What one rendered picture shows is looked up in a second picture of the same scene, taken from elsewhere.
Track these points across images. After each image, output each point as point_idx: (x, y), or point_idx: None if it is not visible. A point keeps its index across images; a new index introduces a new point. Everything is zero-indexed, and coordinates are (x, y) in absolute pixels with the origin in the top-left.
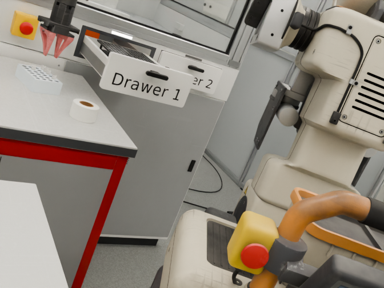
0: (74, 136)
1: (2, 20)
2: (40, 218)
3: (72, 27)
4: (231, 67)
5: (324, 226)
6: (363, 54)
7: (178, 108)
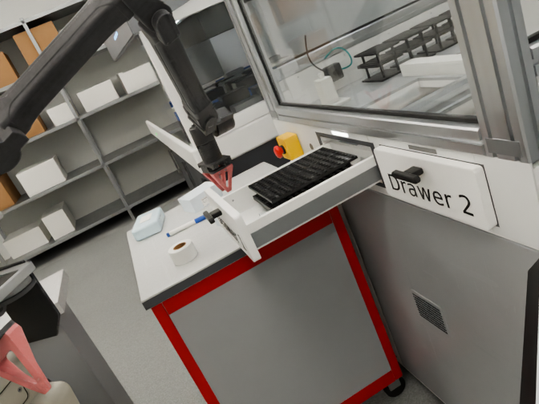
0: (137, 276)
1: None
2: None
3: (208, 164)
4: (503, 157)
5: None
6: None
7: (459, 252)
